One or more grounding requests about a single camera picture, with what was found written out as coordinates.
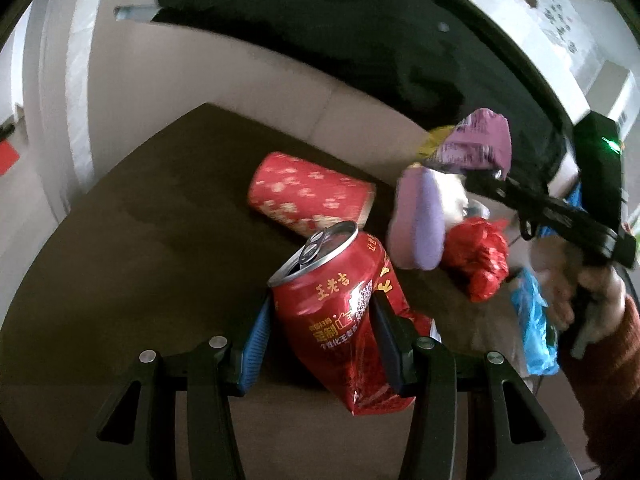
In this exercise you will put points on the white kitchen countertop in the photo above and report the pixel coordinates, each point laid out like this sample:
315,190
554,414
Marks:
525,30

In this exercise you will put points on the purple scouring sponge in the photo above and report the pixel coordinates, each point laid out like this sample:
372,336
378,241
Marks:
420,220

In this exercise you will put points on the purple snack wrapper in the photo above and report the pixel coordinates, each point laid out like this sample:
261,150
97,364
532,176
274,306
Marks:
475,142

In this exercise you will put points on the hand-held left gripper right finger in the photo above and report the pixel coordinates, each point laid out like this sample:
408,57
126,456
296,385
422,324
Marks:
395,350

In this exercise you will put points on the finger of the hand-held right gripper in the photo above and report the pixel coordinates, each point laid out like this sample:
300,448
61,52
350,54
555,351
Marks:
530,205

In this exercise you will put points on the red patterned paper cup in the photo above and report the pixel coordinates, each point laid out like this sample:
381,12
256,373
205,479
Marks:
310,195

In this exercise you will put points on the red door mat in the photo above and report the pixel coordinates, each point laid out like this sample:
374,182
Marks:
7,157

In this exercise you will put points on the person's right forearm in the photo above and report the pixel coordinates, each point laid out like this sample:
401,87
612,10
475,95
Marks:
610,395

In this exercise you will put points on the person's right hand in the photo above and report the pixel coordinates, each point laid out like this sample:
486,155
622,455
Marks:
602,295

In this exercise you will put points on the red plastic bag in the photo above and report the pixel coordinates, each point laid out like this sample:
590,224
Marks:
477,262

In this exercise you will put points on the blue plastic bin bag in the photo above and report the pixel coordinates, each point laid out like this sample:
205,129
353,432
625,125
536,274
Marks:
535,325

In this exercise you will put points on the black cloth bag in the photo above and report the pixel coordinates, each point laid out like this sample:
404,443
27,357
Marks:
325,25

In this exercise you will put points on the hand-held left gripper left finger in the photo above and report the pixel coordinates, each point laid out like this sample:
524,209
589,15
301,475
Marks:
255,350

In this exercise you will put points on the red drink can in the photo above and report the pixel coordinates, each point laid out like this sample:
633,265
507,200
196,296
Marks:
330,330

